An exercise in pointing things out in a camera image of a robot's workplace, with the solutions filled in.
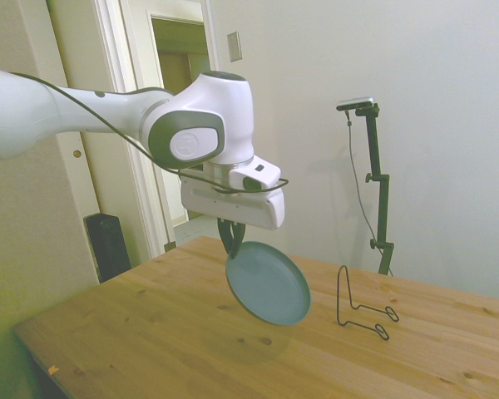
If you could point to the white open door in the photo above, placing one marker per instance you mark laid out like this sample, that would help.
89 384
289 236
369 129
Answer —
83 41

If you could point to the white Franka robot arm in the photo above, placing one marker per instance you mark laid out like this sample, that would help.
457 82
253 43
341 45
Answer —
87 112

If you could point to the orange tape scrap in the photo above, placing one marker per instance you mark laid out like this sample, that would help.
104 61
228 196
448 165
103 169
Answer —
53 369

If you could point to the beige wall switch plate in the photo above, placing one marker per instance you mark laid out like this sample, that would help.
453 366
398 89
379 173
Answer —
234 46

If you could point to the white door frame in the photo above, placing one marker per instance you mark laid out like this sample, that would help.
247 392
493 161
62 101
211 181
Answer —
210 37

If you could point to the black heater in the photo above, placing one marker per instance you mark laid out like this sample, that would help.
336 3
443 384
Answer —
108 249

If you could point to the brass door hinge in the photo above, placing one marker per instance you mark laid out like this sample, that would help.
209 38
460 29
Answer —
169 246

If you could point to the teal round plate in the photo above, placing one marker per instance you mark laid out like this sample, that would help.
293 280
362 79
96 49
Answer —
270 287

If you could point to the black camera stand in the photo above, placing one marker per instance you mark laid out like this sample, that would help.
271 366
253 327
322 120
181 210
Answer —
374 145

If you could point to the grey exterior camera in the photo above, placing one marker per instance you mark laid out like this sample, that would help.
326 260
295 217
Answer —
355 104

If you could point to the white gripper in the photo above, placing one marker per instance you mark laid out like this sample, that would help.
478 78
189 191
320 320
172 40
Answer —
233 208

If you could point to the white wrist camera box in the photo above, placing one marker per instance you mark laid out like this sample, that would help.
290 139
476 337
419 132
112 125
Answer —
260 172

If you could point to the brown wooden hallway door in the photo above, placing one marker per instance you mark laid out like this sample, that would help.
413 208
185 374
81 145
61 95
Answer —
174 70

